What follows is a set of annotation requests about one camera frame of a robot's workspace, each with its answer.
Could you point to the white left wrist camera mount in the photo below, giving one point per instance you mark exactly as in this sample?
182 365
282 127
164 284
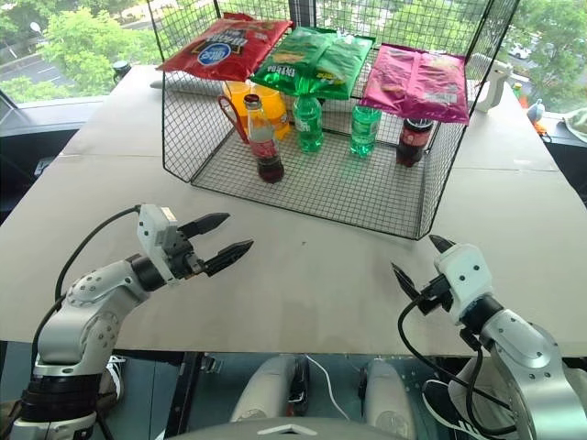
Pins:
153 238

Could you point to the white handheld gun-shaped tool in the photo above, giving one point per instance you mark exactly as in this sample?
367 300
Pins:
493 87

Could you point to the orange juice bottle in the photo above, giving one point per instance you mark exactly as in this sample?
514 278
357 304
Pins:
275 110

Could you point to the grey robot torso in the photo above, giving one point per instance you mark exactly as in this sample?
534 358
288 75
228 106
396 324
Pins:
238 431

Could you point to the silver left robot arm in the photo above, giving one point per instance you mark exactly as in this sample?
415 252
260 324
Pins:
78 316

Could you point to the small black round device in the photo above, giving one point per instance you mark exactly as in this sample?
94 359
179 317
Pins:
121 71

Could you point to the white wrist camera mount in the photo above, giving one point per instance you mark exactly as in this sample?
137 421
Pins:
465 275
153 238

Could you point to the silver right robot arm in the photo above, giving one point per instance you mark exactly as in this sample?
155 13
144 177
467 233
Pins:
527 348

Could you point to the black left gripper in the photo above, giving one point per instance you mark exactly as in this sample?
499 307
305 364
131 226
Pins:
180 257

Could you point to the red soda bottle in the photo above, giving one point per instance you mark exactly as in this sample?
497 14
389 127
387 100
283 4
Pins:
266 146

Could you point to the black sneaker white stripes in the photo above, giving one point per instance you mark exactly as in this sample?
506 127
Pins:
440 403

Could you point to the magenta chip bag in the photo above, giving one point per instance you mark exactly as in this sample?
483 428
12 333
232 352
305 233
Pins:
413 82

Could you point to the red chip bag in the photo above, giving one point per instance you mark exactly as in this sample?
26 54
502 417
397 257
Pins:
220 50

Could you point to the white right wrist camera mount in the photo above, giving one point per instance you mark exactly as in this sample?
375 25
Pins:
465 275

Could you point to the grey blue plush toy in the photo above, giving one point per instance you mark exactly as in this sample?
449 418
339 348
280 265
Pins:
536 110

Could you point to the dark red looped handle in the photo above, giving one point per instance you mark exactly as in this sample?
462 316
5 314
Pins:
229 112

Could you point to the green chip bag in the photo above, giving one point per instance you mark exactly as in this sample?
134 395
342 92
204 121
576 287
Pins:
316 59

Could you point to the dark plastic cola bottle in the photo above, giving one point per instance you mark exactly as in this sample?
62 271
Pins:
413 142

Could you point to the white rounded robot leg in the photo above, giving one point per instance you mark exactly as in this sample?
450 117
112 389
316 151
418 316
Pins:
263 389
387 394

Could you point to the green plastic soda bottle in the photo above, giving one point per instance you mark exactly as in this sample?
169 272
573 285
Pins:
365 130
308 124

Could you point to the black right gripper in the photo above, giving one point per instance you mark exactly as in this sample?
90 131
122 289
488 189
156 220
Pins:
435 295

